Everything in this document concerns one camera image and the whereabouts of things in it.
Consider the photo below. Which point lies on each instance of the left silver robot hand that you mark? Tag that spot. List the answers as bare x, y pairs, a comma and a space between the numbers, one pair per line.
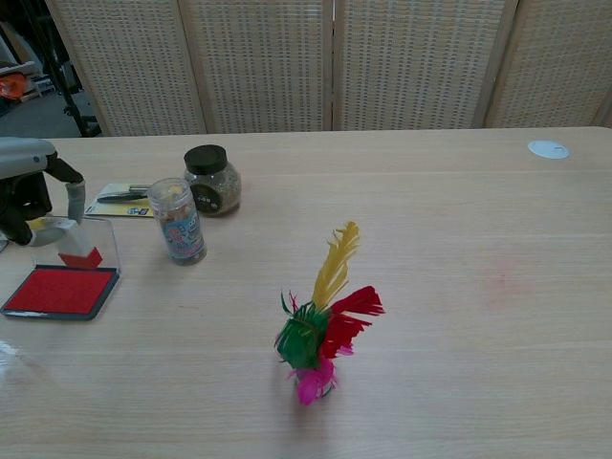
24, 162

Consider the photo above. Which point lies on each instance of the colourful feather shuttlecock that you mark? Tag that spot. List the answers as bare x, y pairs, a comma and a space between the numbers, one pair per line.
311, 334

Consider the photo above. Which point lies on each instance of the red ink pad clear lid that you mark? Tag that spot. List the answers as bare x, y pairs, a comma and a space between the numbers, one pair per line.
52, 291

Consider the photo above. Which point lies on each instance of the glass jar with black lid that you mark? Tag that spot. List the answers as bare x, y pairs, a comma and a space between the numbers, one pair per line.
212, 186

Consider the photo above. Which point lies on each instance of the wooden folding screen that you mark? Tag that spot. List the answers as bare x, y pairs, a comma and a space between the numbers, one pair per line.
268, 62

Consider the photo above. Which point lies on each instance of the orange object on shelf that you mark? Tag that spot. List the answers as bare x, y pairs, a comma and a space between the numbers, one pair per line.
10, 88

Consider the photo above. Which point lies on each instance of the razor on yellow blister card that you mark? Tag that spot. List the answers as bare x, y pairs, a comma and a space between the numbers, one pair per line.
119, 203

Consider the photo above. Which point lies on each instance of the white round table grommet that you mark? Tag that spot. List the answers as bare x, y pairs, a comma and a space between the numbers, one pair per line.
549, 149

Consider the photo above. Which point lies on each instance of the black tripod stand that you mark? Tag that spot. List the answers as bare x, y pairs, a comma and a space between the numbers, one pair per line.
72, 105

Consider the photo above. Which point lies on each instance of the tall clear plastic snack jar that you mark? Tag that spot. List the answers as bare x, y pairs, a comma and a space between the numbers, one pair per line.
179, 225

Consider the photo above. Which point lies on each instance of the white and red stamp block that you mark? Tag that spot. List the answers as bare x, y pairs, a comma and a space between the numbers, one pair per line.
76, 248

